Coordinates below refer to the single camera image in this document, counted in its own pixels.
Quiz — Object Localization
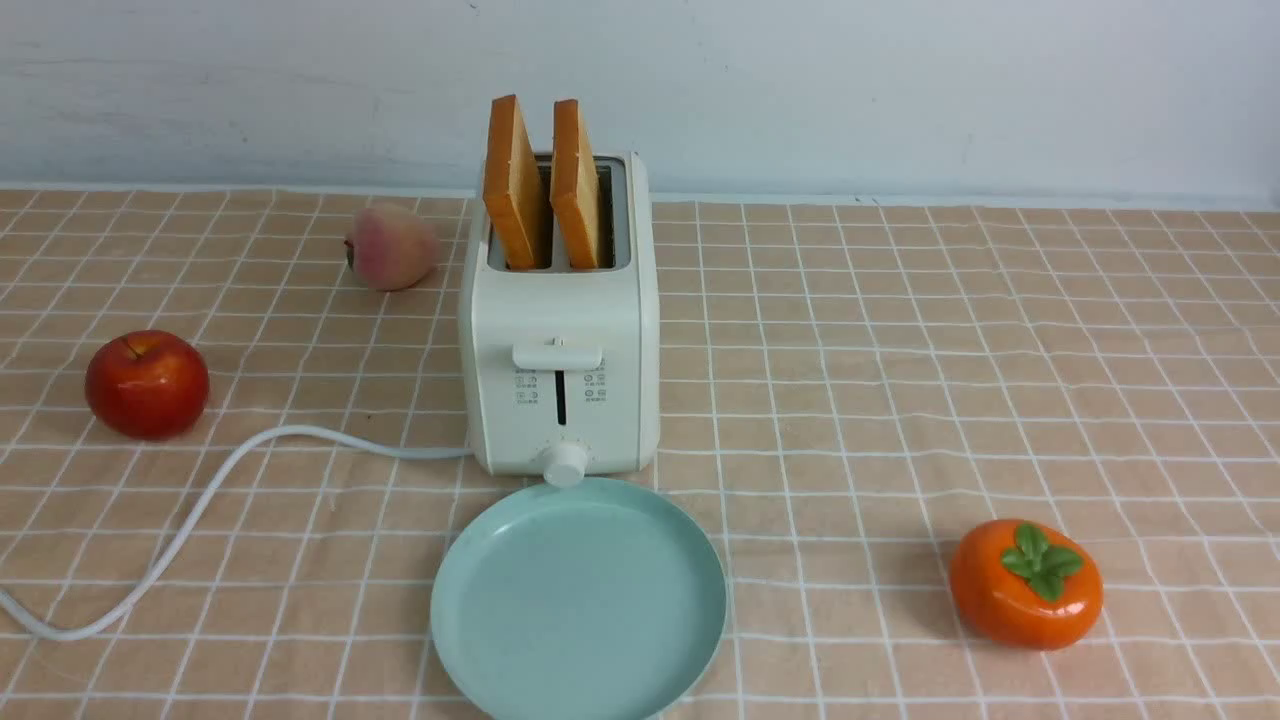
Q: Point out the toasted bread slice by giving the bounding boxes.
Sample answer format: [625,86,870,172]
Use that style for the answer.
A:
[483,94,552,272]
[550,99,604,270]

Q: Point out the white two-slot toaster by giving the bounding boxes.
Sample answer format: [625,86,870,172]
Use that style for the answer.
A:
[458,152,660,487]

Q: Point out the light green round plate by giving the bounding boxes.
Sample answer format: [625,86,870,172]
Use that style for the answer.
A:
[430,477,730,719]

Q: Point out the pink peach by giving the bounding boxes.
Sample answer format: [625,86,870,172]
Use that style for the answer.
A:
[344,204,442,292]

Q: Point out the orange persimmon with green leaf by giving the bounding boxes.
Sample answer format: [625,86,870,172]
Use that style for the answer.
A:
[948,518,1105,651]

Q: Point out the red apple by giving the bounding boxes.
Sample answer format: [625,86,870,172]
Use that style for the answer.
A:
[84,329,210,442]

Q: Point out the white toaster power cord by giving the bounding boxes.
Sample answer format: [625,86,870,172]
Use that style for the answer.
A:
[0,425,474,642]

